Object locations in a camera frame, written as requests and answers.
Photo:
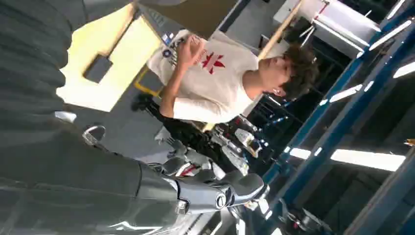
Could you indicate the blue steel beam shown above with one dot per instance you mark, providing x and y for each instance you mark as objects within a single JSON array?
[
  {"x": 385, "y": 201},
  {"x": 337, "y": 129}
]

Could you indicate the dark grey rectangular pad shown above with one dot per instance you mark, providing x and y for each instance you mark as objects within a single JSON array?
[{"x": 97, "y": 68}]

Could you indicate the ribbed grey right arm sleeve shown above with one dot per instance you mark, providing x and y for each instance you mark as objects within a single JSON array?
[{"x": 29, "y": 65}]

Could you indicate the pale yellow sheet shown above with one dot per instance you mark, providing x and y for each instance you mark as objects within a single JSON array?
[{"x": 126, "y": 55}]

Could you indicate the long white ceiling light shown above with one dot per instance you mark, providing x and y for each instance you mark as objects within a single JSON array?
[{"x": 366, "y": 159}]

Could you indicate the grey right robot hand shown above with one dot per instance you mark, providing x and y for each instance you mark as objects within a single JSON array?
[{"x": 81, "y": 188}]

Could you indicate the short white ceiling light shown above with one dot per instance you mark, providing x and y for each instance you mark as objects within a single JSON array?
[{"x": 345, "y": 93}]

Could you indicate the white box cabinet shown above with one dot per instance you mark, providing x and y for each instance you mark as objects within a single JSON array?
[{"x": 337, "y": 22}]

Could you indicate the wooden pole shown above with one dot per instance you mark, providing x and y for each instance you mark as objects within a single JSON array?
[{"x": 280, "y": 30}]

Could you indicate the black machine with red dot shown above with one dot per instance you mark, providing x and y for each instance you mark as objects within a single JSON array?
[{"x": 304, "y": 223}]

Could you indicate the person's hand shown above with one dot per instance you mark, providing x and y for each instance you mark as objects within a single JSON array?
[{"x": 189, "y": 50}]

